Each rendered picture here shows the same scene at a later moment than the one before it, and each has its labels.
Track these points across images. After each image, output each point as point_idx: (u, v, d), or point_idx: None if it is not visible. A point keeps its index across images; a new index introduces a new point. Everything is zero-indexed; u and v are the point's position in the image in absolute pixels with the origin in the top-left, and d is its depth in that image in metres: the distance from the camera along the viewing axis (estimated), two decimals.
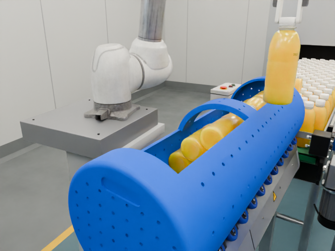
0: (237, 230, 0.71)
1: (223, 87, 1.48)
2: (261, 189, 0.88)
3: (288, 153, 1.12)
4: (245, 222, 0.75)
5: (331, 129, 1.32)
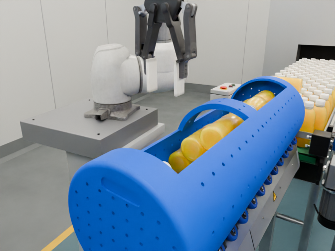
0: (237, 230, 0.71)
1: (223, 87, 1.48)
2: (261, 189, 0.88)
3: (288, 153, 1.12)
4: (245, 222, 0.75)
5: (331, 129, 1.32)
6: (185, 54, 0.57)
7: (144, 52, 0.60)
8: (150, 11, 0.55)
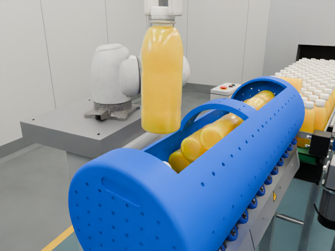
0: (237, 230, 0.71)
1: (223, 87, 1.48)
2: (261, 189, 0.88)
3: (288, 153, 1.12)
4: (245, 222, 0.75)
5: (331, 129, 1.32)
6: None
7: None
8: None
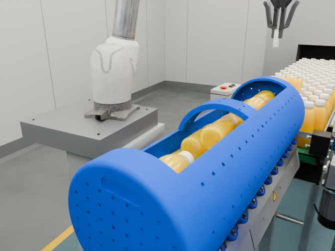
0: (237, 230, 0.71)
1: (223, 87, 1.48)
2: (261, 189, 0.88)
3: (288, 153, 1.12)
4: (245, 222, 0.75)
5: (331, 129, 1.32)
6: (273, 25, 1.11)
7: (282, 25, 1.11)
8: None
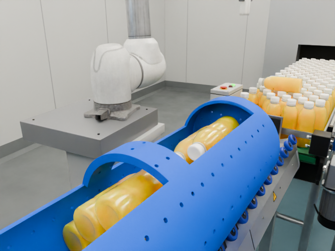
0: (231, 236, 0.69)
1: (223, 87, 1.48)
2: (259, 187, 0.87)
3: (283, 150, 1.10)
4: None
5: (331, 129, 1.32)
6: None
7: None
8: None
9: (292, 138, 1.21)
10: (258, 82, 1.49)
